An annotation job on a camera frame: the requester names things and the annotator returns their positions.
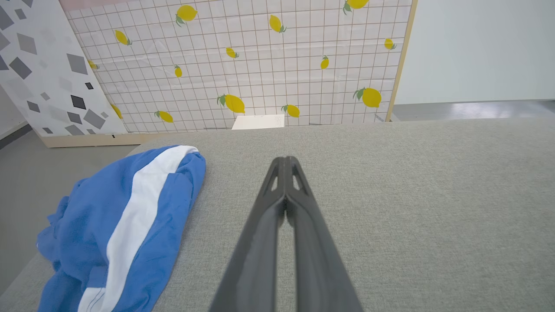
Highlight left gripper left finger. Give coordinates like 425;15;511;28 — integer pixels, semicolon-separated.
209;157;287;312

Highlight grey fabric sofa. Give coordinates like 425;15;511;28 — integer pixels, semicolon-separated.
0;118;555;312

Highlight grey terrazzo pattern panel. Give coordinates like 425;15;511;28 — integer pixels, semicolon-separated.
0;0;128;137

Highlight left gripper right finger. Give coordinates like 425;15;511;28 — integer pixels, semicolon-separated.
286;156;364;312

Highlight white box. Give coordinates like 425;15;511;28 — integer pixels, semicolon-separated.
232;114;285;130

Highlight blue shorts with white stripe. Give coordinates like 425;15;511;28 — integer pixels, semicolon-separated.
36;145;206;312

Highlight lemon print grid panel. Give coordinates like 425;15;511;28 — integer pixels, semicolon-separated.
59;0;419;134

